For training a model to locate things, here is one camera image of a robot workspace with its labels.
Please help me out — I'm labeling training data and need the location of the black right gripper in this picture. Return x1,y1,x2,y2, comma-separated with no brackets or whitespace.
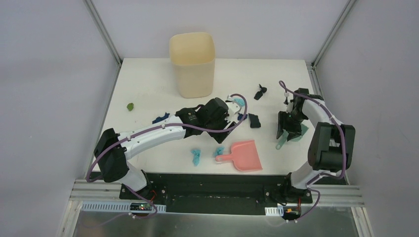
277,110,307,141

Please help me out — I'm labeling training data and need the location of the mint green hand brush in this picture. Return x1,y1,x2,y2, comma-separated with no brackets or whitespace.
275,124,308,150

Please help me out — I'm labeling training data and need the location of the pink plastic dustpan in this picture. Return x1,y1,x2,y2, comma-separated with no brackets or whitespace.
215,140,263,172

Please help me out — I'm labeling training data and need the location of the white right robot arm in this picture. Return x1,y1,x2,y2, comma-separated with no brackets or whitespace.
276,88,356,202

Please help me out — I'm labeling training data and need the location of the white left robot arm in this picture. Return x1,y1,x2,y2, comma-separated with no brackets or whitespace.
94,97,242,200

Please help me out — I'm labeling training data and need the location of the light blue small paper scrap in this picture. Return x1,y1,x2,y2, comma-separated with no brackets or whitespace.
213,146,225,158

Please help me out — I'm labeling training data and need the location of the dark blue paper scrap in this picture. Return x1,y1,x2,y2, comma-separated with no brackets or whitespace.
237,113,248,121

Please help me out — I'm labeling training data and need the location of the light blue long paper scrap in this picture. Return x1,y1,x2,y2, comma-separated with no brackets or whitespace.
191,149,201,166

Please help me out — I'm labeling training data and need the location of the black flat paper scrap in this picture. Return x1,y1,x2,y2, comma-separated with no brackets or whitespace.
248,113,261,128

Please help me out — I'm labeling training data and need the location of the black twisted paper scrap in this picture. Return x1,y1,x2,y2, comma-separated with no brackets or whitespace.
254,84,267,100

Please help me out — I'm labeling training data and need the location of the light blue paper scrap upper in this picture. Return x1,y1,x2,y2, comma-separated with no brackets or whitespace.
234,98,246,107

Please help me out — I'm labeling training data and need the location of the dark blue scrap near left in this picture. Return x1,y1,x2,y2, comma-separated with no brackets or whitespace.
152,113,170,124

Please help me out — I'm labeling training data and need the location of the beige plastic waste bin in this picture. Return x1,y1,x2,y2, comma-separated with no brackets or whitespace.
169,32,215,99

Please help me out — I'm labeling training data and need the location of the right controller circuit board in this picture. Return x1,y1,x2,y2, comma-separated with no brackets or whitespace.
282,208,301,221

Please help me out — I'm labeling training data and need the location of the controller circuit board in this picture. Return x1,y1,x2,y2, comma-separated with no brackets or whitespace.
129,203,153,212
282,208,301,221

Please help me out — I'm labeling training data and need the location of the green paper scrap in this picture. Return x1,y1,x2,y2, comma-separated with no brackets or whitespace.
126,103,134,112

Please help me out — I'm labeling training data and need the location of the left controller circuit board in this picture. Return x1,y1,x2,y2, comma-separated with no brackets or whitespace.
129,203,153,212

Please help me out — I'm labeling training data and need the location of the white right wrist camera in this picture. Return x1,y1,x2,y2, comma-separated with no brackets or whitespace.
284,92,293,106

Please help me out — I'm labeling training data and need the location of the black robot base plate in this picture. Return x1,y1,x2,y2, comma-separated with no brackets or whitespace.
138,172,317,215

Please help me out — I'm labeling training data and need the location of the aluminium frame rail right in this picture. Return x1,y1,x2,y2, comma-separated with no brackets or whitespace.
311,0,358,70

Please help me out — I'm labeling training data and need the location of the aluminium frame rail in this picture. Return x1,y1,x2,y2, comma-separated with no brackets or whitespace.
83,0,123,68
311,0,358,70

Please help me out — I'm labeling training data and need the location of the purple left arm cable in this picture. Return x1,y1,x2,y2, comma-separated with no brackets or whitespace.
85,93,248,220

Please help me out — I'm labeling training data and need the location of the aluminium frame rail left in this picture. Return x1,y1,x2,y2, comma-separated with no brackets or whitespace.
83,0,123,68

